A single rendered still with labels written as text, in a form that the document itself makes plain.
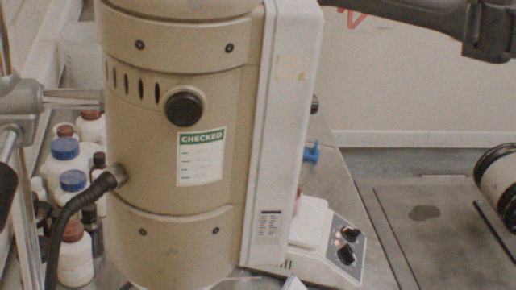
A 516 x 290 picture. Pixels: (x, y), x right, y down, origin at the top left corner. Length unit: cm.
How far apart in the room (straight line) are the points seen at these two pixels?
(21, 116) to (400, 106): 241
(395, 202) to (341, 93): 86
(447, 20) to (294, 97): 60
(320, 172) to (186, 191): 88
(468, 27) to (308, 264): 43
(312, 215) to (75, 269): 38
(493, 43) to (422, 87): 180
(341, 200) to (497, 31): 46
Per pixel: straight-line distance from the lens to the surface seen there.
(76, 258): 94
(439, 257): 172
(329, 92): 258
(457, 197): 197
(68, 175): 102
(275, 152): 38
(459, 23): 93
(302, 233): 96
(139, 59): 33
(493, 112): 294
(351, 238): 103
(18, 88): 40
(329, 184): 122
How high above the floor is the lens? 147
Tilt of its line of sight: 33 degrees down
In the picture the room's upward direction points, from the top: 7 degrees clockwise
